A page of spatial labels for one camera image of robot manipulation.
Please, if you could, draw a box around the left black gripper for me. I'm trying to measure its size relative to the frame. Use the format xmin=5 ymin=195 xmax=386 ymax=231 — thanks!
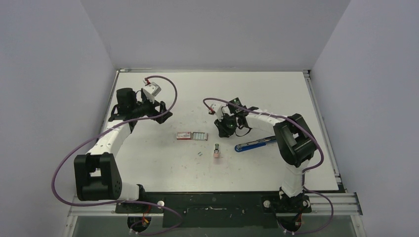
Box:
xmin=131 ymin=93 xmax=172 ymax=123

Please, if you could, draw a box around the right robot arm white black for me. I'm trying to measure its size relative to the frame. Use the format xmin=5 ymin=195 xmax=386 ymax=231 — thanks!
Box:
xmin=209 ymin=98 xmax=318 ymax=212

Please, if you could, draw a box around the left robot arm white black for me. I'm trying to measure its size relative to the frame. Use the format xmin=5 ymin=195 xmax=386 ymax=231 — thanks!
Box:
xmin=74 ymin=82 xmax=172 ymax=213

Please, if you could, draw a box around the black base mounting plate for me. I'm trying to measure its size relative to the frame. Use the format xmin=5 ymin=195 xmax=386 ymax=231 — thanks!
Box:
xmin=115 ymin=191 xmax=312 ymax=228

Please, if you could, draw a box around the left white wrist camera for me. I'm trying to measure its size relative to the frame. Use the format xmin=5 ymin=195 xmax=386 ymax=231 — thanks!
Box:
xmin=141 ymin=82 xmax=162 ymax=103

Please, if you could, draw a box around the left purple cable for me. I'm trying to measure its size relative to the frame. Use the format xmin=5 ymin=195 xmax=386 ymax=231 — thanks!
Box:
xmin=51 ymin=75 xmax=178 ymax=237

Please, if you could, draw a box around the aluminium frame rail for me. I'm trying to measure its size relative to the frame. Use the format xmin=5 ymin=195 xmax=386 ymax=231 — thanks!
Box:
xmin=69 ymin=193 xmax=363 ymax=216

